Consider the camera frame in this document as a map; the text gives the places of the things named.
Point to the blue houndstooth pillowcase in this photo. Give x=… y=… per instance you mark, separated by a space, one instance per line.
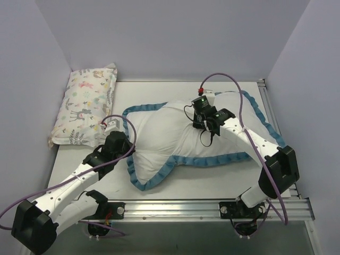
x=166 y=138

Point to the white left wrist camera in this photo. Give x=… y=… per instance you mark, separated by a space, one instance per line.
x=112 y=125

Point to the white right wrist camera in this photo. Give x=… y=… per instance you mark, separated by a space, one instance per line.
x=209 y=94

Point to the animal print pillow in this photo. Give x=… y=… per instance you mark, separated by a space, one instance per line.
x=88 y=98

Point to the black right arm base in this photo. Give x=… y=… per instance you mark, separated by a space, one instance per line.
x=245 y=221

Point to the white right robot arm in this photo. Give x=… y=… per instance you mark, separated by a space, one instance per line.
x=279 y=165

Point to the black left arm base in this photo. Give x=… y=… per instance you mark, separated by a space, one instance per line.
x=106 y=214

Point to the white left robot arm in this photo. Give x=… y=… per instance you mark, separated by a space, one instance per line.
x=38 y=223

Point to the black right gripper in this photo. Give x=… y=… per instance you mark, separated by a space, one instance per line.
x=198 y=123

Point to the aluminium front rail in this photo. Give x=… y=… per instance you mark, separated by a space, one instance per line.
x=176 y=210

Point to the aluminium right side rail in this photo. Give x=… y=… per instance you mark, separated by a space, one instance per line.
x=296 y=198

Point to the aluminium rail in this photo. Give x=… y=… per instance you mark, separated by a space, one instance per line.
x=296 y=198
x=176 y=210

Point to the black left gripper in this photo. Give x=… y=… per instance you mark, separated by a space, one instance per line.
x=123 y=144

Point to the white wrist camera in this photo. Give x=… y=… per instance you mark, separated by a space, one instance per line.
x=209 y=94
x=112 y=125

